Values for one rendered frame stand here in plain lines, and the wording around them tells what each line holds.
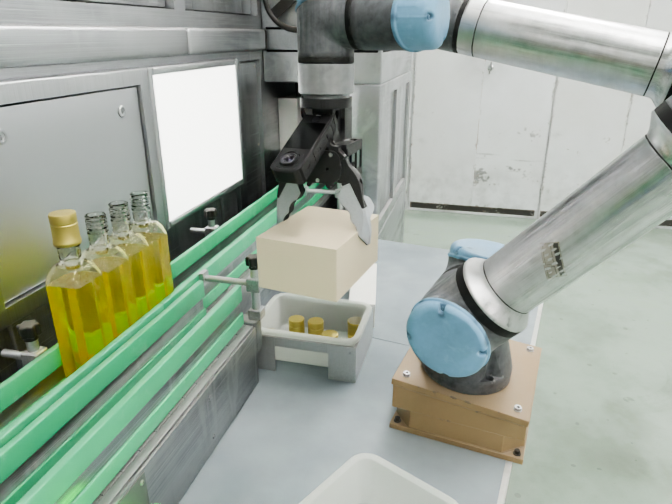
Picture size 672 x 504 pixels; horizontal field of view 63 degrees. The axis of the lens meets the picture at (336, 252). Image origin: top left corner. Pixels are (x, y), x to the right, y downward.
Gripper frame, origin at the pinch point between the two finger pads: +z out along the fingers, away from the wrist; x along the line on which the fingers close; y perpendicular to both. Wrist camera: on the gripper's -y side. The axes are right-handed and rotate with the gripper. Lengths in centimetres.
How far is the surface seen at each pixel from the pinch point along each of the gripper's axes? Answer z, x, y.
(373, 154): 6, 26, 94
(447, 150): 54, 62, 367
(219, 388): 25.3, 15.0, -7.2
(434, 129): 38, 73, 365
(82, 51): -25, 45, 4
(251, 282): 13.8, 18.2, 8.8
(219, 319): 15.8, 17.6, -2.2
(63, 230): -3.9, 27.6, -20.3
